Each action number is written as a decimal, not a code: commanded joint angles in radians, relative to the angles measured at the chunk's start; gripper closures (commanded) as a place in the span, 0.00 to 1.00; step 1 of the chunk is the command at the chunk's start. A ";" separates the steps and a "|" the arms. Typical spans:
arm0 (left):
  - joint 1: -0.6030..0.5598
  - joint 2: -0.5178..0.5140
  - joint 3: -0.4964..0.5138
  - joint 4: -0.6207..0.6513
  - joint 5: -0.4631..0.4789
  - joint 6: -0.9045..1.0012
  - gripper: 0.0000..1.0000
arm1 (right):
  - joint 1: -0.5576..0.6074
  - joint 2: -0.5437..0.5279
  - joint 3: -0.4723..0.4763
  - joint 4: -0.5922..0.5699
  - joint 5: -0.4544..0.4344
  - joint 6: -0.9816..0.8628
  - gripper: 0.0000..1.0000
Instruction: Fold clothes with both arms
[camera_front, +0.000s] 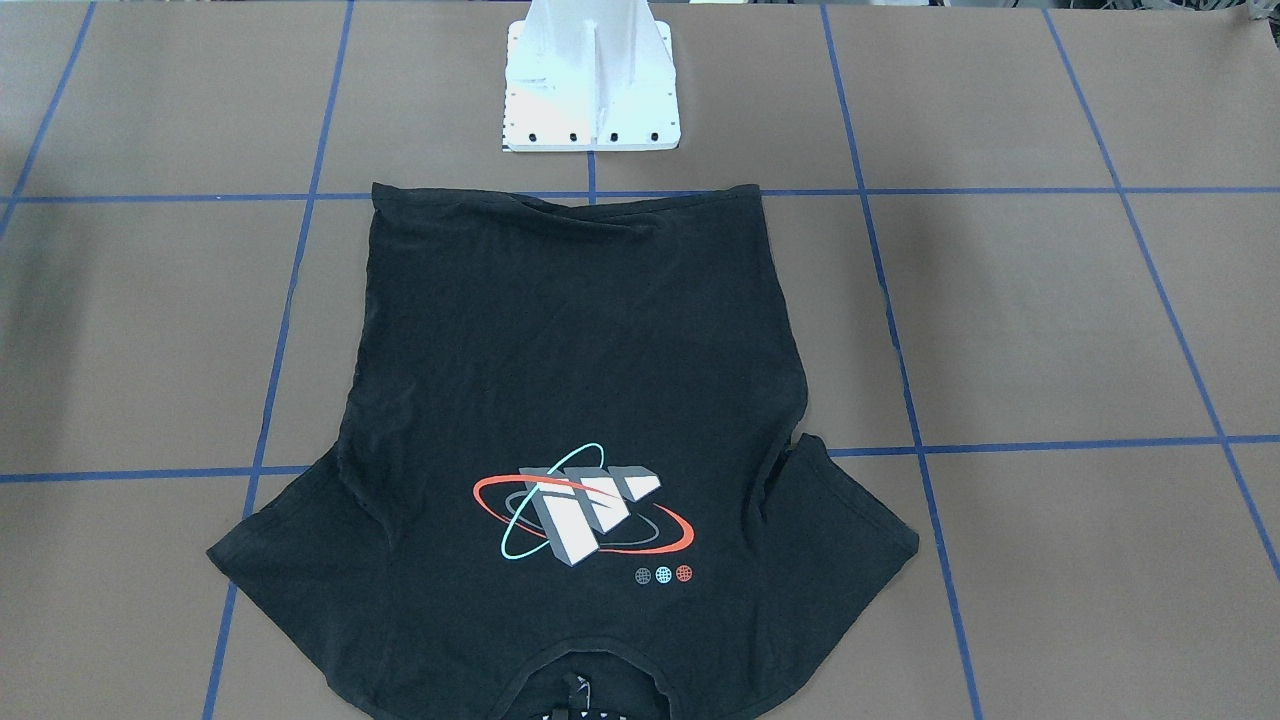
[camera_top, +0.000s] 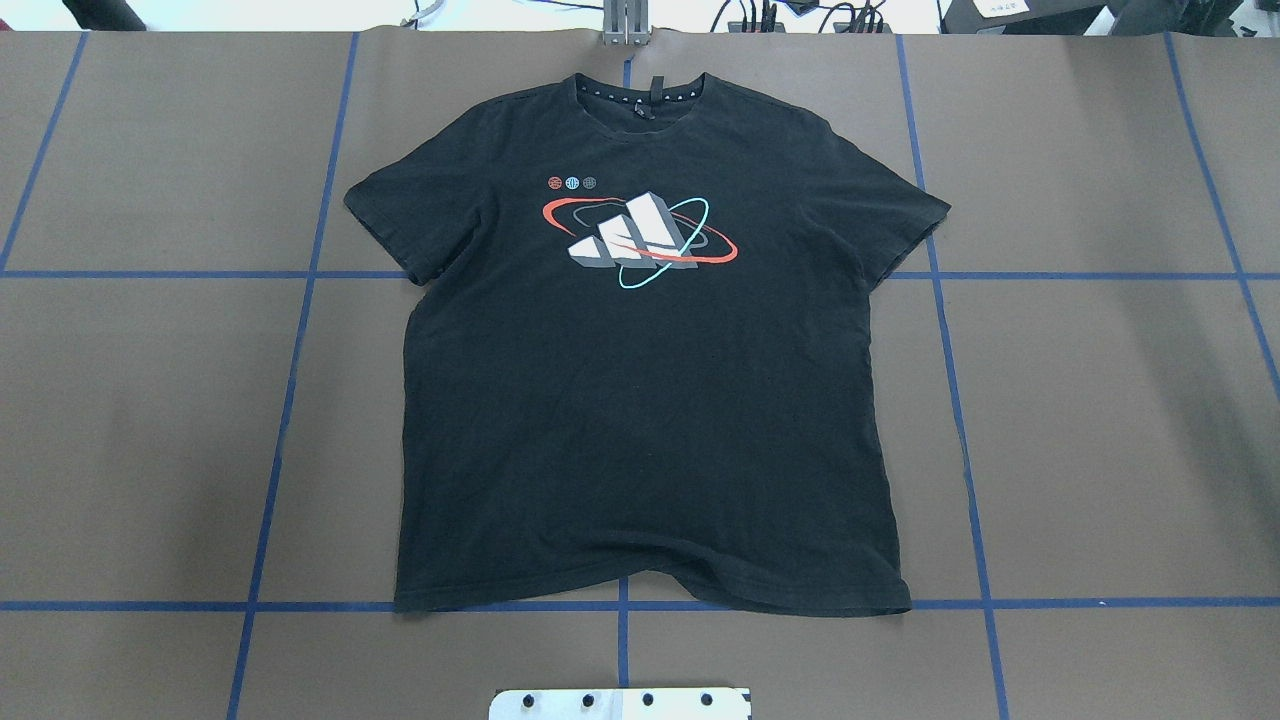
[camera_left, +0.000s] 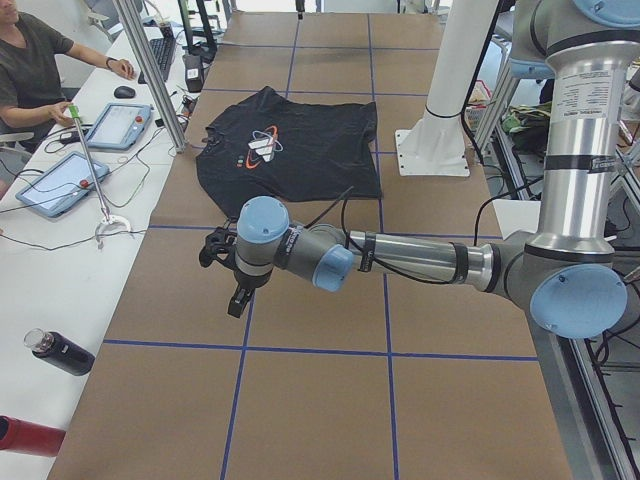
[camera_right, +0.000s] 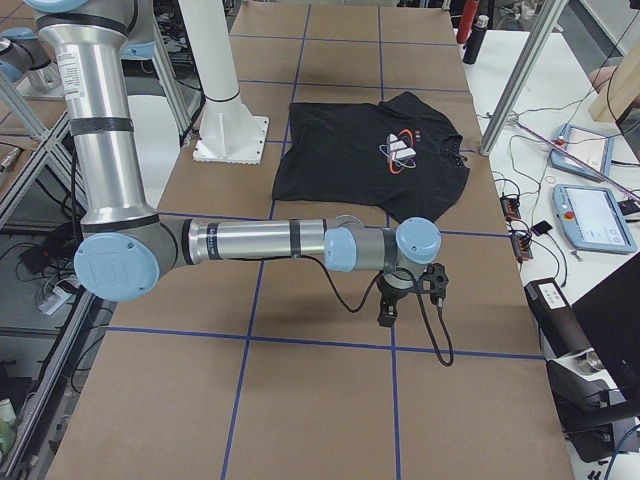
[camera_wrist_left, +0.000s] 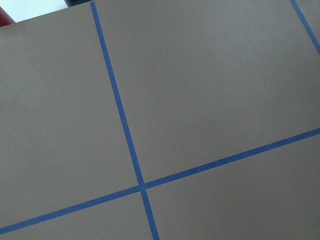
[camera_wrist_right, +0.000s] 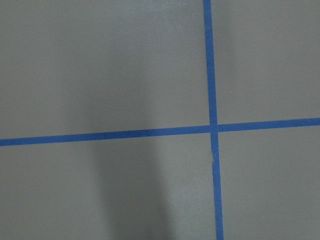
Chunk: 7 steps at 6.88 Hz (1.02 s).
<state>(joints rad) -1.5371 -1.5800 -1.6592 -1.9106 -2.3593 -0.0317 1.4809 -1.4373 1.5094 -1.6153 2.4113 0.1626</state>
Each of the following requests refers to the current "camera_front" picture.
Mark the black graphic t-shirt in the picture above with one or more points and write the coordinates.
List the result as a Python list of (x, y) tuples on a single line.
[(568, 482)]

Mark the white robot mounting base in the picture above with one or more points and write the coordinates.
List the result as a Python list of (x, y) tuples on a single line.
[(590, 76)]

